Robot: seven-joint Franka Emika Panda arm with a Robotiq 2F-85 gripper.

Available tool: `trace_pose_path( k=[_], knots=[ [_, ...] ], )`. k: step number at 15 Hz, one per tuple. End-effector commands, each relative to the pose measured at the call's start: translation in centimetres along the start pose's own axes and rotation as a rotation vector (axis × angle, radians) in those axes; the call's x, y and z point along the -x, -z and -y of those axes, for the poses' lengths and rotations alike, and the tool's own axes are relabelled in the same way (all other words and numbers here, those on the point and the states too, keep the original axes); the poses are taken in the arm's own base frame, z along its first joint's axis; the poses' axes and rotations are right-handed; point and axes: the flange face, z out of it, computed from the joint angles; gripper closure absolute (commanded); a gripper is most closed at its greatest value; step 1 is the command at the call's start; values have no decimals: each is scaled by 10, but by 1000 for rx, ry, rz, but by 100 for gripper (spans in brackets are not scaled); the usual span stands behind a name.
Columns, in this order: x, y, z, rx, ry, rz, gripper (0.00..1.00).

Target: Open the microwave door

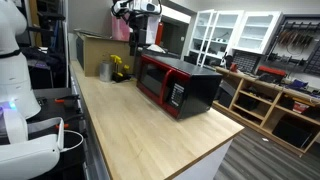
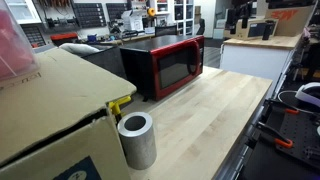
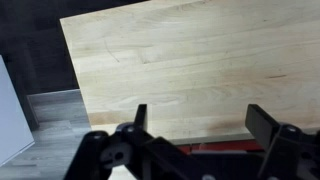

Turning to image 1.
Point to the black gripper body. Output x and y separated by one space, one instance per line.
138 30

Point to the black red microwave body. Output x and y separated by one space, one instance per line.
200 90

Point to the pink translucent plastic container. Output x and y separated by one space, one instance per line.
120 30

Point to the large brown cardboard box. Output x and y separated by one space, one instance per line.
100 55

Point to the aluminium cylinder tube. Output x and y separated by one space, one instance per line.
106 71

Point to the tall white glass cabinet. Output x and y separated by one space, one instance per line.
216 30

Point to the black storage rack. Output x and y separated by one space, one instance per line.
50 40

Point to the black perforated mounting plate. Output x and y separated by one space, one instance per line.
46 113

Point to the dark small parts drawer organiser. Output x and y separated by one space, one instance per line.
246 61

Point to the red toolbox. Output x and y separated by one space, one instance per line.
271 71

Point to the wooden workbench with shelves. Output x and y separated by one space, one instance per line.
266 110

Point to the white VR headset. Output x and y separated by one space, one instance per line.
30 156

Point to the black tool pegboard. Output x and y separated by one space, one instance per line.
295 36

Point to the red white box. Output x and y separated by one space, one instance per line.
300 107

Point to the black case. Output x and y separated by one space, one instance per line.
291 133

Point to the white wall glass cabinet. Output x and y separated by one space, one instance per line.
256 31

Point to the dark wall parts bin panel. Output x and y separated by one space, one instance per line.
314 60

